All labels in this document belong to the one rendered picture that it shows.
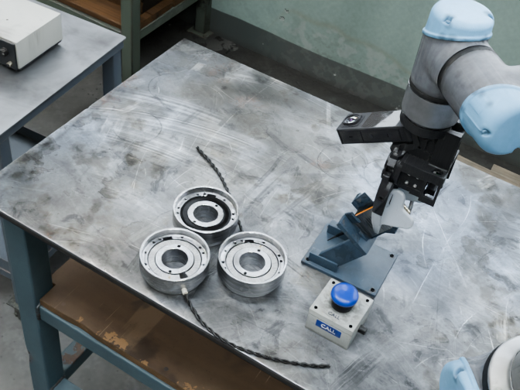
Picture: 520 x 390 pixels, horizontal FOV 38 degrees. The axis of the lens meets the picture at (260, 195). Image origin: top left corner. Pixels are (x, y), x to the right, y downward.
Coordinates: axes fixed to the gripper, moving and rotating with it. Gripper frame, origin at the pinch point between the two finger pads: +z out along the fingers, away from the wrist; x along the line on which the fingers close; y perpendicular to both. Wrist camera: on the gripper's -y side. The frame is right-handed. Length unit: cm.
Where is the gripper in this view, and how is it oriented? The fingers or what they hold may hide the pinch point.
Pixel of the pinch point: (379, 214)
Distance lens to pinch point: 113.1
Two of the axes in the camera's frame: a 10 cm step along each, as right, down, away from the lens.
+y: 8.8, 4.0, -2.7
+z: -1.1, 7.1, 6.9
